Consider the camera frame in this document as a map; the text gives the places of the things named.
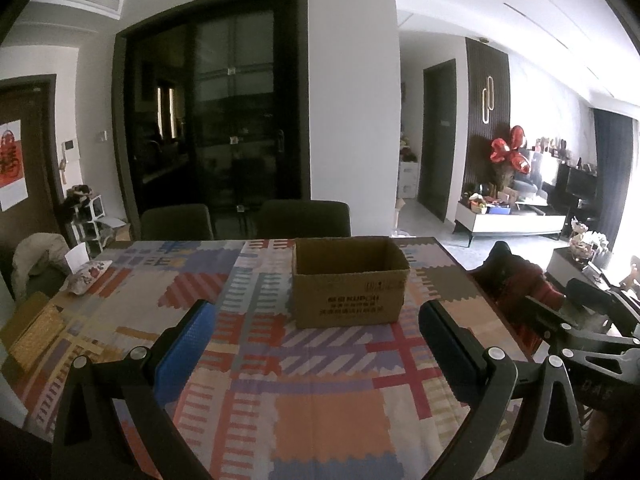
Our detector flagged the white storage drawers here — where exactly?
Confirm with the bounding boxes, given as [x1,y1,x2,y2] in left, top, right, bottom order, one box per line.
[397,160,418,200]

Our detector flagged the black garment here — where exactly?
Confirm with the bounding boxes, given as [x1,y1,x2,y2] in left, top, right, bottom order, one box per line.
[487,241,526,281]

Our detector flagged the black television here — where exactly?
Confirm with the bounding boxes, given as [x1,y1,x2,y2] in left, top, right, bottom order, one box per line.
[555,162,598,206]

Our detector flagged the dark interior door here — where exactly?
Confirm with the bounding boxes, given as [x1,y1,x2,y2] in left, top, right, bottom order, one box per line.
[417,59,457,222]

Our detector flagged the flower basket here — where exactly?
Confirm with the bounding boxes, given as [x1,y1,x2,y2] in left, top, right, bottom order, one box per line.
[570,220,608,266]

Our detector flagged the white cube shoe rack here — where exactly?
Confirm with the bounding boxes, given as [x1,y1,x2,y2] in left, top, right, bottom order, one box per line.
[62,185,128,251]

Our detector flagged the dark glass sliding door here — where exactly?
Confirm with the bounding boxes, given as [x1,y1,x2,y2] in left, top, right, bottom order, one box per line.
[112,0,313,241]

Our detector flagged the gold woven tissue box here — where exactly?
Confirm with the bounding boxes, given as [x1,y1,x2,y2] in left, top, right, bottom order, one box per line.
[0,291,68,376]

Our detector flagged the brown cardboard box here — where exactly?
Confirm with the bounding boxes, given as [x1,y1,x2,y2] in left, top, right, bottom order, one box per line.
[291,236,412,331]

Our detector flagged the red and white door poster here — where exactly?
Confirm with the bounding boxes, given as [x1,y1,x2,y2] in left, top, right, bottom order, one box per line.
[0,120,27,212]

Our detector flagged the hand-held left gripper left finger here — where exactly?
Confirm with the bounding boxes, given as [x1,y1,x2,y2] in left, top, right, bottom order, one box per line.
[50,299,218,480]

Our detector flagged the looped wall lamp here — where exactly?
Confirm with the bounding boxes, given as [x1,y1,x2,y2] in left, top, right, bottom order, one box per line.
[481,76,496,125]

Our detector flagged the red foil balloons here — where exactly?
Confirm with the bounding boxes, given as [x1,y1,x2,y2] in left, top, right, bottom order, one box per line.
[490,126,533,175]

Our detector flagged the red garment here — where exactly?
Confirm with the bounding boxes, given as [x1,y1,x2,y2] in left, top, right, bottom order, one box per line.
[475,255,566,358]

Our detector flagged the floral fabric pouch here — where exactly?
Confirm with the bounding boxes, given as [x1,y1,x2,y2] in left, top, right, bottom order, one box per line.
[60,259,113,295]

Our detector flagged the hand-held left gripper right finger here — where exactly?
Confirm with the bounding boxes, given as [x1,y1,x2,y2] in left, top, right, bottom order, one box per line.
[417,300,586,480]

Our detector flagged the white media cabinet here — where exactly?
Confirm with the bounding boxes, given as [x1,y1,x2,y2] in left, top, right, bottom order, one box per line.
[452,199,568,248]

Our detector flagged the dark curtain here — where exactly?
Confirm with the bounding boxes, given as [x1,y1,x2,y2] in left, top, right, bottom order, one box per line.
[590,107,636,251]

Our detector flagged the person's right forearm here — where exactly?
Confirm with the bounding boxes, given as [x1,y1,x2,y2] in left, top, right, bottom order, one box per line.
[582,407,640,480]

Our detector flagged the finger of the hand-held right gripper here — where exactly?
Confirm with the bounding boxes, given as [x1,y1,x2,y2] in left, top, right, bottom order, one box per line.
[567,280,640,336]
[525,297,640,356]

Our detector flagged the colourful patterned tablecloth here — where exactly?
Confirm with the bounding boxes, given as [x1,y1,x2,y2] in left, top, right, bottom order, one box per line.
[20,236,533,480]

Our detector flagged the brown entrance door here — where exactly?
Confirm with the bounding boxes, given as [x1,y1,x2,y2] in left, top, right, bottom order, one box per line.
[0,75,66,261]

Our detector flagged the beige jacket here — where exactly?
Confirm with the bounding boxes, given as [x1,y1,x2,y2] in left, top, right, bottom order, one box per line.
[11,232,71,301]

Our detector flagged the white paper card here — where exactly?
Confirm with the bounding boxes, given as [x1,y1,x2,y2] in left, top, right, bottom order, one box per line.
[65,245,88,273]

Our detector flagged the dark dining chair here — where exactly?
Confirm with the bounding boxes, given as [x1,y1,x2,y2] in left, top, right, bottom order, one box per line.
[140,204,215,242]
[0,400,58,480]
[256,200,351,239]

